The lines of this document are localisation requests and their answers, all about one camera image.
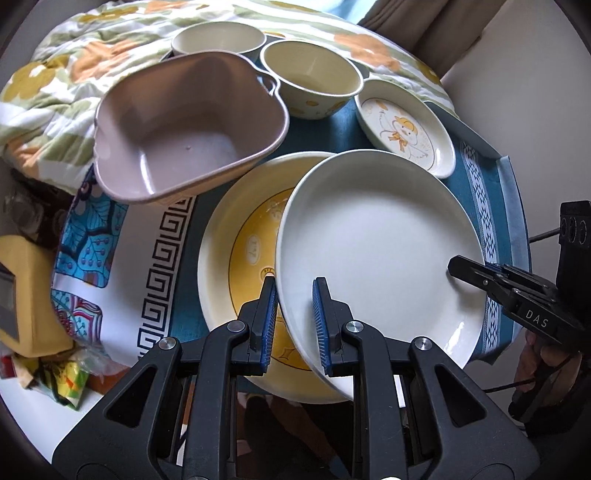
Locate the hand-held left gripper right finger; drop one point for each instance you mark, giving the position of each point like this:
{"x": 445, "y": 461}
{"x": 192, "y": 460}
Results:
{"x": 320, "y": 323}

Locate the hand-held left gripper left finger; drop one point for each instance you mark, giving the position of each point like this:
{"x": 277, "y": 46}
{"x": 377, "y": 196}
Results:
{"x": 268, "y": 323}

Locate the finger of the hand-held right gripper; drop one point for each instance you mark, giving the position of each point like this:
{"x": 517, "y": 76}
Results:
{"x": 471, "y": 274}

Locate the yellow patterned plate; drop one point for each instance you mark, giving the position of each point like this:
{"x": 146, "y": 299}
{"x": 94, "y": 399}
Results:
{"x": 244, "y": 240}

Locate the large white plate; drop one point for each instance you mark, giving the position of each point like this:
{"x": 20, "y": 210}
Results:
{"x": 378, "y": 240}

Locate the pink square bowl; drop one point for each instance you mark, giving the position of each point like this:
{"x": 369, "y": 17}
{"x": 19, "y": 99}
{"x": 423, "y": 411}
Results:
{"x": 184, "y": 129}

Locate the cream bowl with yellow dots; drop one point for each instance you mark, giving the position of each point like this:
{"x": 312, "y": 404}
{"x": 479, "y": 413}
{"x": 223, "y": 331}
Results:
{"x": 309, "y": 64}

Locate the plain cream bowl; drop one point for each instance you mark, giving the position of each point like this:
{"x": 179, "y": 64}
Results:
{"x": 212, "y": 39}

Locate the person's right hand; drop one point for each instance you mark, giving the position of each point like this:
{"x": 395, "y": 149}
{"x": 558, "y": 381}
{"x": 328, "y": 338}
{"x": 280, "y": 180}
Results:
{"x": 531, "y": 357}

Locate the blue patterned tablecloth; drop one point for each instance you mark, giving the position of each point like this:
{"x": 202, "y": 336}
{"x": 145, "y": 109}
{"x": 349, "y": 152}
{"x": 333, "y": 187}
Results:
{"x": 152, "y": 249}

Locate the small duck print plate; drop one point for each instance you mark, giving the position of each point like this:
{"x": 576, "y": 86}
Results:
{"x": 406, "y": 129}

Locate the green yellow snack packet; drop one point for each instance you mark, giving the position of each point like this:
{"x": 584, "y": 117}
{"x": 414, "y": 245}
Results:
{"x": 64, "y": 381}

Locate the beige curtain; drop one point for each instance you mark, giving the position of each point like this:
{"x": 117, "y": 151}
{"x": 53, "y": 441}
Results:
{"x": 415, "y": 27}

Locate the dark patterned bag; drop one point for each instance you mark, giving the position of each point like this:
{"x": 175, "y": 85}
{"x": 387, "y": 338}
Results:
{"x": 32, "y": 207}

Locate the floral blanket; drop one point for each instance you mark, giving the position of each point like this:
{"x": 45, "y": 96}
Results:
{"x": 55, "y": 92}

